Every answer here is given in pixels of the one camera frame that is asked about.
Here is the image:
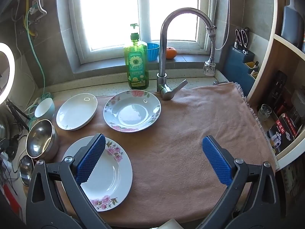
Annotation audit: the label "yellow gas pipe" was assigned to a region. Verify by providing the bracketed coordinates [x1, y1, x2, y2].
[22, 0, 39, 37]

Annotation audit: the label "pink floral deep plate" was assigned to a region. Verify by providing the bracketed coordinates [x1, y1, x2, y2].
[103, 90, 161, 133]

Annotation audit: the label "white cable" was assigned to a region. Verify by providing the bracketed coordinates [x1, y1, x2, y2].
[13, 5, 36, 101]

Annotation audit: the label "large steel bowl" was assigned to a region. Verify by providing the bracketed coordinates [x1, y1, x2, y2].
[25, 119, 59, 161]

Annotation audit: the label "green dish soap bottle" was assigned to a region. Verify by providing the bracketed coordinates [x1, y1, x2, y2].
[123, 23, 149, 90]

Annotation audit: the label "black tripod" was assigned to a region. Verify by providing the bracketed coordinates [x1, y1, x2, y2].
[6, 100, 31, 131]

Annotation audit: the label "black printed box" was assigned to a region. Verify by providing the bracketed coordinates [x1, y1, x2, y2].
[266, 113, 303, 155]

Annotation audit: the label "dark blue container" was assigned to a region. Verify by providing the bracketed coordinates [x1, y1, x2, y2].
[281, 6, 305, 50]

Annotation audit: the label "blue knife block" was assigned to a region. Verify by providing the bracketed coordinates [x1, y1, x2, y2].
[223, 46, 260, 97]

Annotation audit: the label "white plate with green sprig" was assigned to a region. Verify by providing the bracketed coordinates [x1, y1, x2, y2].
[56, 93, 98, 131]

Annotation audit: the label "small steel bowl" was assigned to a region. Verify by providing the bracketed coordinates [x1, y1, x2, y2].
[18, 155, 36, 187]

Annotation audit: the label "black device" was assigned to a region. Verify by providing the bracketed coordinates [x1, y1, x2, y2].
[272, 70, 287, 108]

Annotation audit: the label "ring light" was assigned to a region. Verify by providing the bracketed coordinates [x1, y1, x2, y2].
[0, 42, 16, 105]

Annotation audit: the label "wooden shelf unit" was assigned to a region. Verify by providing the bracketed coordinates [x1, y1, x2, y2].
[246, 0, 305, 170]

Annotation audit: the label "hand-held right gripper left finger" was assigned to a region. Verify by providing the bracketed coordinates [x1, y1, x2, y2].
[26, 134, 112, 229]

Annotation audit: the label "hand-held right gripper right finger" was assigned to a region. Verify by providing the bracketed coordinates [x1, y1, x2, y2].
[198, 135, 282, 229]

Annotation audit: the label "pink towel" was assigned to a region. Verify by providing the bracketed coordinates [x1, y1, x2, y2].
[54, 81, 278, 222]

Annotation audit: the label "blue plastic cup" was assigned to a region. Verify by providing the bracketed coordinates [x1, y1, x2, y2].
[146, 43, 160, 62]

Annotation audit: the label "steel faucet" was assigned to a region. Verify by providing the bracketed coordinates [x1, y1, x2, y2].
[156, 8, 216, 101]

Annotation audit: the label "orange tangerine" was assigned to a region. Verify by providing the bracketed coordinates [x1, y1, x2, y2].
[165, 46, 177, 60]

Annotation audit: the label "metal bead chain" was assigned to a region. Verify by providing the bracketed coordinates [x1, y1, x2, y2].
[214, 0, 232, 51]

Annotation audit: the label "steel faucet sprayer hose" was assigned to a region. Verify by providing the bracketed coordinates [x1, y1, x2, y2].
[202, 25, 217, 77]

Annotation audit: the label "light blue bowl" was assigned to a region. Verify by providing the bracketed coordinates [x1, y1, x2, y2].
[34, 98, 55, 122]

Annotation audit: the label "black scissors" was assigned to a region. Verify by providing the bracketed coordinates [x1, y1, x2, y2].
[235, 28, 250, 54]

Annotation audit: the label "red container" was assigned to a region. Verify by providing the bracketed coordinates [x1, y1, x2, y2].
[2, 182, 21, 211]

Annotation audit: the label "pink floral rim plate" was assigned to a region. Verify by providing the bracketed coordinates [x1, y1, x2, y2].
[61, 136, 133, 212]

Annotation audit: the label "glass jar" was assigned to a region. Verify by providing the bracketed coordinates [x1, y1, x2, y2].
[258, 104, 272, 122]

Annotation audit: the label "green hose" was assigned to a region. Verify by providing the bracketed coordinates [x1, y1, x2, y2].
[25, 7, 54, 122]

